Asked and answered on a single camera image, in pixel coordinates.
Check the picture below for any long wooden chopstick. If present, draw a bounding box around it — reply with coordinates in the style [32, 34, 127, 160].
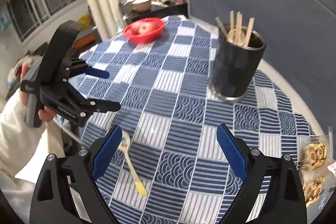
[244, 18, 255, 48]

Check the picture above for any red apple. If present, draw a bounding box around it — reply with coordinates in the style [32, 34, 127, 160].
[130, 21, 142, 35]
[139, 22, 155, 35]

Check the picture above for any blue patterned tablecloth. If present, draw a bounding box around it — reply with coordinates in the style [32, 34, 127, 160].
[77, 16, 312, 223]

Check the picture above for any black side shelf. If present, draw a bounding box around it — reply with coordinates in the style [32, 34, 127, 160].
[119, 3, 189, 24]

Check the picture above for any red apple left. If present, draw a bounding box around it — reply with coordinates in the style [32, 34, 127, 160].
[130, 21, 142, 35]

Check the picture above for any person left hand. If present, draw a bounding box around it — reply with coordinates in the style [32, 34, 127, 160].
[20, 58, 56, 128]

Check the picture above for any red apple right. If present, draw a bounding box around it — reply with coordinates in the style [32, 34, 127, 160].
[139, 22, 155, 35]

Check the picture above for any clear plastic cookie box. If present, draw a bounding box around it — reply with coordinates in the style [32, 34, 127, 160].
[299, 127, 335, 210]

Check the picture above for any black cylindrical utensil holder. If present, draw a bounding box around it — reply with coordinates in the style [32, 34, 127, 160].
[209, 31, 266, 103]

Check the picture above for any white sleeve forearm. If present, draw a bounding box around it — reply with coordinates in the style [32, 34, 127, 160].
[1, 90, 55, 223]

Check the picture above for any grey fabric backdrop board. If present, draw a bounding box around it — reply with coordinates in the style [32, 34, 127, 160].
[189, 0, 335, 128]

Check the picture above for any red plastic basket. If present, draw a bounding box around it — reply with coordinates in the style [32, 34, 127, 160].
[122, 18, 165, 44]

